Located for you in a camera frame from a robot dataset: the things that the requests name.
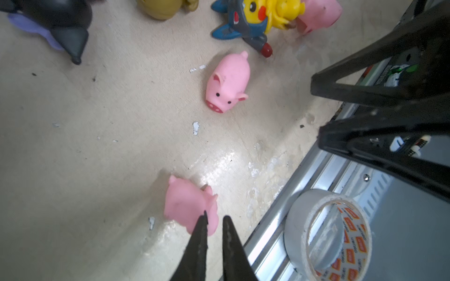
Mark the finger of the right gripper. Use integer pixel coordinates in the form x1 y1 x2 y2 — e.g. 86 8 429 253
311 1 450 107
318 94 450 201

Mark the black purple bat toy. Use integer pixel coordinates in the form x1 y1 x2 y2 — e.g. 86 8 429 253
1 0 93 65

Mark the pink pig toy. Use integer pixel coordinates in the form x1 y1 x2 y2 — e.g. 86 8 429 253
205 51 251 114
164 175 219 236
296 0 343 35

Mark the clear tape roll right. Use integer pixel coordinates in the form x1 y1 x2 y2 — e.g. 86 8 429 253
284 189 372 281

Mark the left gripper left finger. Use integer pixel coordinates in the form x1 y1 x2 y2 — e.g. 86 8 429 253
171 211 208 281

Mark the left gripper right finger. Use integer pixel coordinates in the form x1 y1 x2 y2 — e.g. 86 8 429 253
222 215 258 281

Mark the yellow blue pokemon toy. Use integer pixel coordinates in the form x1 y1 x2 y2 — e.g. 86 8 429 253
211 0 306 58

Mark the olive green figure toy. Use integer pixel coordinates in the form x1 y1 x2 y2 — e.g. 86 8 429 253
137 0 199 21

